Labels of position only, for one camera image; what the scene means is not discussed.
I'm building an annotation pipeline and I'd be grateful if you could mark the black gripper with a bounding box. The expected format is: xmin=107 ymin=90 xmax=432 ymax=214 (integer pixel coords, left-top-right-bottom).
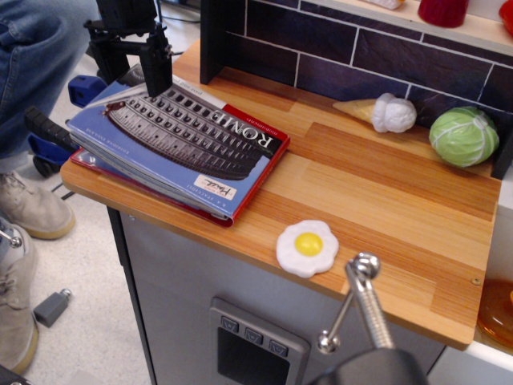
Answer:
xmin=84 ymin=0 xmax=172 ymax=97

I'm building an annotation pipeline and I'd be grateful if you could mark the Rome picture book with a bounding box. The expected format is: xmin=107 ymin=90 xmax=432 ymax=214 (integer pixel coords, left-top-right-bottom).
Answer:
xmin=68 ymin=66 xmax=290 ymax=227

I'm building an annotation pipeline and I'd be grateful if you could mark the person leg in jeans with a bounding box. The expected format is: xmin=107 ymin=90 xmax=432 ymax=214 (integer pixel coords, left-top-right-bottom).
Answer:
xmin=1 ymin=1 xmax=99 ymax=173

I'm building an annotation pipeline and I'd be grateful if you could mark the blue bar clamp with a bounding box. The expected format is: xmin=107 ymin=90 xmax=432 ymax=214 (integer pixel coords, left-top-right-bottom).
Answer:
xmin=24 ymin=75 xmax=107 ymax=178

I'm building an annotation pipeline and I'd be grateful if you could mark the beige shoe upper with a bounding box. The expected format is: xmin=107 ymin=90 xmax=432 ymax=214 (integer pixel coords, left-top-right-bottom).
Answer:
xmin=1 ymin=172 xmax=75 ymax=240

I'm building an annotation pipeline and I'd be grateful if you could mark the beige shoe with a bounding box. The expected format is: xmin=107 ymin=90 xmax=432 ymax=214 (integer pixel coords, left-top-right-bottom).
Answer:
xmin=1 ymin=220 xmax=38 ymax=375
xmin=1 ymin=172 xmax=75 ymax=240

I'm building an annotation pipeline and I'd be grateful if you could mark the small metal knob left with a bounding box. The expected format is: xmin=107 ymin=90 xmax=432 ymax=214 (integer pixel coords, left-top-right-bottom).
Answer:
xmin=0 ymin=230 xmax=22 ymax=249

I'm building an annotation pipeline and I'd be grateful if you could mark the toy fried egg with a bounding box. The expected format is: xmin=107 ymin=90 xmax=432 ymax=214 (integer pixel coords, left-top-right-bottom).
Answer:
xmin=276 ymin=220 xmax=339 ymax=278

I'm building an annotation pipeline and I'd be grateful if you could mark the toy ice cream cone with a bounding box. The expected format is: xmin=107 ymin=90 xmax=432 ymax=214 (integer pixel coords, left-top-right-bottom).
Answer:
xmin=333 ymin=93 xmax=417 ymax=133

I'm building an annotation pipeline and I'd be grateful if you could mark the grey block with knob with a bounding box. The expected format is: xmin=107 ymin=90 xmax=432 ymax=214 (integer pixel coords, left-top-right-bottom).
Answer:
xmin=34 ymin=288 xmax=73 ymax=328

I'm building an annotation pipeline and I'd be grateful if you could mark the beige shoe lower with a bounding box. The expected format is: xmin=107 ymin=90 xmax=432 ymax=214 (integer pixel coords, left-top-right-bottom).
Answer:
xmin=1 ymin=220 xmax=38 ymax=375

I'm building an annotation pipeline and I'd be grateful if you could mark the grey toy oven panel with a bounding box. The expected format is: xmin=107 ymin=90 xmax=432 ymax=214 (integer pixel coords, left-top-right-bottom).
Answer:
xmin=209 ymin=298 xmax=310 ymax=385

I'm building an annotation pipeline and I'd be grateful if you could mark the red cup on shelf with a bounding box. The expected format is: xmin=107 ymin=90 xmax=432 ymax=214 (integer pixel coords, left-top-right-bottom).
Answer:
xmin=418 ymin=0 xmax=470 ymax=28

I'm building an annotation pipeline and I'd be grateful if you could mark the toy green cabbage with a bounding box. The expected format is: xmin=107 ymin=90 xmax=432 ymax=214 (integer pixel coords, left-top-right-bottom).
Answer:
xmin=429 ymin=107 xmax=499 ymax=168

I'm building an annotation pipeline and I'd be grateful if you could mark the red object top right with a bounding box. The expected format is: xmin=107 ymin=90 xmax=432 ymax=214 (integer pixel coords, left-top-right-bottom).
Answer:
xmin=499 ymin=0 xmax=513 ymax=29

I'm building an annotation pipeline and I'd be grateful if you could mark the orange transparent bowl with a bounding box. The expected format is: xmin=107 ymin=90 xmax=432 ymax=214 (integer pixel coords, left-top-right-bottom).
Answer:
xmin=477 ymin=279 xmax=512 ymax=348

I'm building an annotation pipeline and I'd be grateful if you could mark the black vertical shelf post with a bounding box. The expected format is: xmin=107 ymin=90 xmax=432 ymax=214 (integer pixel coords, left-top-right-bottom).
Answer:
xmin=200 ymin=0 xmax=247 ymax=84

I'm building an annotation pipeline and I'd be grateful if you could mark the metal clamp screw handle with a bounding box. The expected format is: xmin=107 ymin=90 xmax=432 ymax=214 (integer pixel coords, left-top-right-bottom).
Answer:
xmin=317 ymin=252 xmax=395 ymax=355

